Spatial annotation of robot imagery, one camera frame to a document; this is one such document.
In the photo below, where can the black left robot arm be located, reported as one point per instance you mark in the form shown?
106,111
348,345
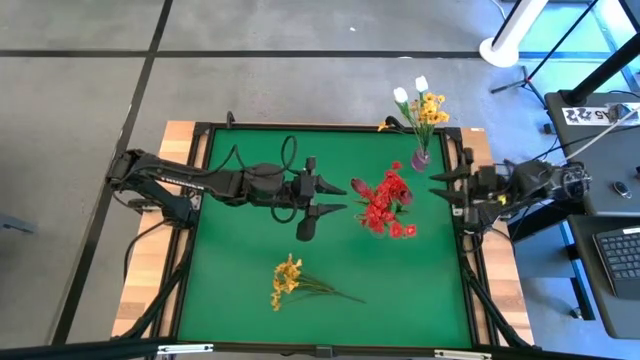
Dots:
200,182

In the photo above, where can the small grey adapter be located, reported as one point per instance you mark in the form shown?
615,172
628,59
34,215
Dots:
620,111

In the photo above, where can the white artificial tulip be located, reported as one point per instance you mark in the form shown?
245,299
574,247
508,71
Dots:
400,95
421,83

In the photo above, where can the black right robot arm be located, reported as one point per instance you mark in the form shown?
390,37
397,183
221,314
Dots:
540,182

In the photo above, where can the white tower fan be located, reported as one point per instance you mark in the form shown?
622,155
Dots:
500,52

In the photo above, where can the thick black desk pole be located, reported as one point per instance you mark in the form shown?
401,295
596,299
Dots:
600,75

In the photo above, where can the black computer keyboard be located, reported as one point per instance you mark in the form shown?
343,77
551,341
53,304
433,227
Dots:
622,260

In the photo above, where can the green table mat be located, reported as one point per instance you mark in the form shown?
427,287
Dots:
400,310

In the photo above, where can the black camera rig beam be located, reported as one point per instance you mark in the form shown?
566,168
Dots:
75,350

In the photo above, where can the pink glass vase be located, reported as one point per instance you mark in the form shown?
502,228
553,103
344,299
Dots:
420,161

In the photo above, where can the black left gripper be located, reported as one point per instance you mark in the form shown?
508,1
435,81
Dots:
305,195

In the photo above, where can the black table frame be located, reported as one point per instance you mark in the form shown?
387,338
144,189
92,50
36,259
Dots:
320,126

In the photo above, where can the black desk with keyboard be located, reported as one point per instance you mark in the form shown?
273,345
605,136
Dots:
620,315

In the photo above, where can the white paper label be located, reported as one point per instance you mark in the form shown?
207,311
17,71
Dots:
582,116

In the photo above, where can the black tripod light stand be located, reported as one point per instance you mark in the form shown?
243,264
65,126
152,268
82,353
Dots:
525,79

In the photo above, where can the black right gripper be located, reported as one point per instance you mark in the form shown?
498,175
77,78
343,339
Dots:
482,192

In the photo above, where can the silver metal bracket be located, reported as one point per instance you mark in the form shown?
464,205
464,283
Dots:
185,348
462,354

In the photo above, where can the black desk with paper label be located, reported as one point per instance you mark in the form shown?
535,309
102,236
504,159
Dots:
610,150

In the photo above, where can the red artificial flower bunch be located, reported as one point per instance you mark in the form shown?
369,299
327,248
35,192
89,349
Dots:
392,182
375,215

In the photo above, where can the yellow artificial flower bunch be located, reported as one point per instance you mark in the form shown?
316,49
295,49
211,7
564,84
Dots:
430,112
287,280

